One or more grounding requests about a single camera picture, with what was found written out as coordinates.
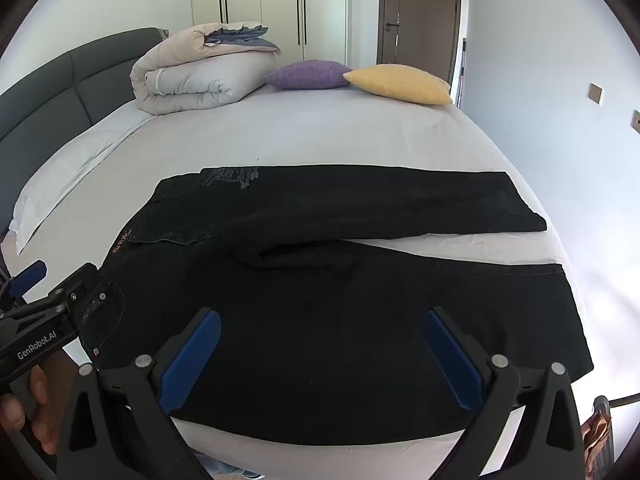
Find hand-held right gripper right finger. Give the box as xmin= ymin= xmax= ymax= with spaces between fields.
xmin=422 ymin=305 xmax=586 ymax=480

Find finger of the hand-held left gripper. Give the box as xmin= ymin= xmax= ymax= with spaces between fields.
xmin=0 ymin=259 xmax=48 ymax=318
xmin=0 ymin=262 xmax=101 ymax=333

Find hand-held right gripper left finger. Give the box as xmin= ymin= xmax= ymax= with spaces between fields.
xmin=56 ymin=306 xmax=223 ymax=480

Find black pants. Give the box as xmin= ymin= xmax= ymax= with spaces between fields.
xmin=82 ymin=164 xmax=594 ymax=448

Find person's left hand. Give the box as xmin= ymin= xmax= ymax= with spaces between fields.
xmin=0 ymin=350 xmax=73 ymax=456

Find white pillow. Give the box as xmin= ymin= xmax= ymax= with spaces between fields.
xmin=10 ymin=110 xmax=156 ymax=256

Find blue cloth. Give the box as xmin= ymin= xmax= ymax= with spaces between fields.
xmin=195 ymin=452 xmax=261 ymax=480

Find brown cloth item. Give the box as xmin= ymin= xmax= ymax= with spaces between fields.
xmin=581 ymin=395 xmax=615 ymax=480

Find folded beige duvet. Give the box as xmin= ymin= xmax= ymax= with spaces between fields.
xmin=129 ymin=21 xmax=282 ymax=116

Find bed with white sheet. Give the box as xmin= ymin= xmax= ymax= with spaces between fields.
xmin=0 ymin=80 xmax=596 ymax=480

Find yellow cushion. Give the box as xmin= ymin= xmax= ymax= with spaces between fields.
xmin=343 ymin=64 xmax=453 ymax=106

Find thin dark pole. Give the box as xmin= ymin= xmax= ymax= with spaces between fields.
xmin=457 ymin=37 xmax=469 ymax=108

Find purple cloth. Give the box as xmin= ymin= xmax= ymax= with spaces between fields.
xmin=263 ymin=59 xmax=353 ymax=91

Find white wardrobe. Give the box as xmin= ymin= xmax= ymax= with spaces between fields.
xmin=190 ymin=0 xmax=351 ymax=68

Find brown door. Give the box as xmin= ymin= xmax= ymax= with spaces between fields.
xmin=378 ymin=0 xmax=463 ymax=93

